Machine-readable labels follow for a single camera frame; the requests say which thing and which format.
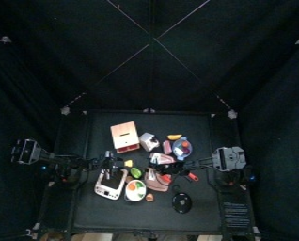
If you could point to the white toy scale black screen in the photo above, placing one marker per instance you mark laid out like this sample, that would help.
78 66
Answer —
111 185

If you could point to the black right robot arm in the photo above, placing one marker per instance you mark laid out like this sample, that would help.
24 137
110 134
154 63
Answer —
229 159

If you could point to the wooden toy box red base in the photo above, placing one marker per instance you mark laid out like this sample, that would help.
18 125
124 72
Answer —
124 137

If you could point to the white round toy plate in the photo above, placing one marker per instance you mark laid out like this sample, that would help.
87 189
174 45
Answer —
135 190

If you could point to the pink toy sausage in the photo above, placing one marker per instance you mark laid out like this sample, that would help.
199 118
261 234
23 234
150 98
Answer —
167 147

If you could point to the green toy food piece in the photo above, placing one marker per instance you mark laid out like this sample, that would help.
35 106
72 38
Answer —
140 186

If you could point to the white toy food piece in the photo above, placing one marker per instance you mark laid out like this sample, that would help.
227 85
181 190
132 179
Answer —
179 152

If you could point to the pink toy cutting board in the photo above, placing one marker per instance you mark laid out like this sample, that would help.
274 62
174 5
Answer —
155 182

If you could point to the yellow toy banana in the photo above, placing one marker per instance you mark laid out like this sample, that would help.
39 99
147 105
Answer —
174 137

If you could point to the red toy pepper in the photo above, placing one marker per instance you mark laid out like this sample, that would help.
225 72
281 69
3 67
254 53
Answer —
166 178

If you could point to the white text warning label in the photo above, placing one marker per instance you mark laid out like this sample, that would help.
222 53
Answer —
235 215

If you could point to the green toy corn husk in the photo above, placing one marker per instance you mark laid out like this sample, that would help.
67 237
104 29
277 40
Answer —
135 172

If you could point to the small white toy toaster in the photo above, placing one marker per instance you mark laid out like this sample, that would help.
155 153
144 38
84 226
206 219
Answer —
149 141

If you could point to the brown toy egg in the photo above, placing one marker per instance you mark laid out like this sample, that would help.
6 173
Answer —
150 197

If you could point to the white pink toy milk carton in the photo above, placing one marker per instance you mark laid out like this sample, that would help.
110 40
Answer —
161 158

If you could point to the blue toy bowl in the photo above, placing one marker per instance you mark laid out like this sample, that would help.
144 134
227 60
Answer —
182 148

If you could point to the orange toy food piece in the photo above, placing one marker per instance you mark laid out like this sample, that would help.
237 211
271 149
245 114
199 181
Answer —
132 186

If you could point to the purple toy food piece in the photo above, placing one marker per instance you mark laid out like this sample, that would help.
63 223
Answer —
187 151

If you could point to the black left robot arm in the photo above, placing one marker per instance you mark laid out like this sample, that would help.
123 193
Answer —
51 158

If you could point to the orange toy carrot piece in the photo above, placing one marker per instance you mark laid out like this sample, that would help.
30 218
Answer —
185 144

